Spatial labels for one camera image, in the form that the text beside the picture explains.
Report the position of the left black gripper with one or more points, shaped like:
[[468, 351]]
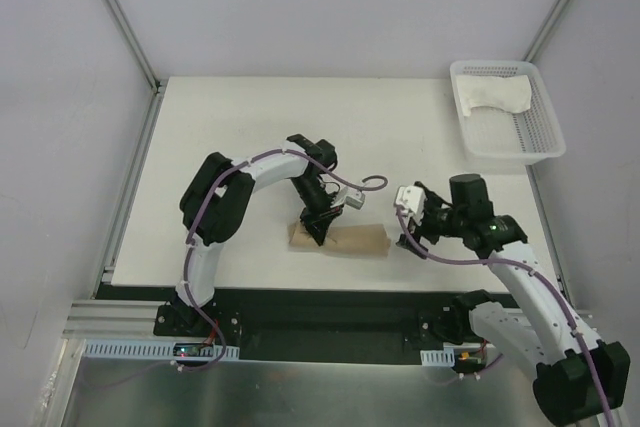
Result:
[[319, 218]]

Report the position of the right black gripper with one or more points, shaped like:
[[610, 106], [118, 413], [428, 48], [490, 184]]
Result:
[[422, 226]]

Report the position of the beige t shirt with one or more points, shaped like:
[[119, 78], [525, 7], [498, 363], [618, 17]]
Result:
[[362, 240]]

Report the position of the white plastic basket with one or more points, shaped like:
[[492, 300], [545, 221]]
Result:
[[505, 114]]

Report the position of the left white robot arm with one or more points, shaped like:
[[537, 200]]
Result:
[[216, 201]]

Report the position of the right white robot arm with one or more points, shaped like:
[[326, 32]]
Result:
[[575, 374]]

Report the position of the rolled white t shirt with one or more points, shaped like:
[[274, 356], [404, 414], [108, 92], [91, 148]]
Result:
[[512, 95]]

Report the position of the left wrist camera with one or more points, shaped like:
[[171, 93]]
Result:
[[349, 197]]

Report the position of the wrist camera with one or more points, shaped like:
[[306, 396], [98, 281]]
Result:
[[349, 197], [409, 202]]

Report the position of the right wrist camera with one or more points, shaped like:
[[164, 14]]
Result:
[[409, 202]]

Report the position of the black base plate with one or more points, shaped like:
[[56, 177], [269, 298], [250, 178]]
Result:
[[360, 348]]

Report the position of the right white cable duct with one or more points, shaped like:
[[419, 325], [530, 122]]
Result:
[[438, 358]]

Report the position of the aluminium front rail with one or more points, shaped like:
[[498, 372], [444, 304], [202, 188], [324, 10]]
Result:
[[110, 319]]

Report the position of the left aluminium frame post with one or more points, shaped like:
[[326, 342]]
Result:
[[133, 44]]

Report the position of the aluminium frame post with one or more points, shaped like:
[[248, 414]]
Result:
[[133, 44], [545, 32]]

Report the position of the right aluminium frame post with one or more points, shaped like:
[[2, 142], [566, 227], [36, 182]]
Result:
[[545, 32]]

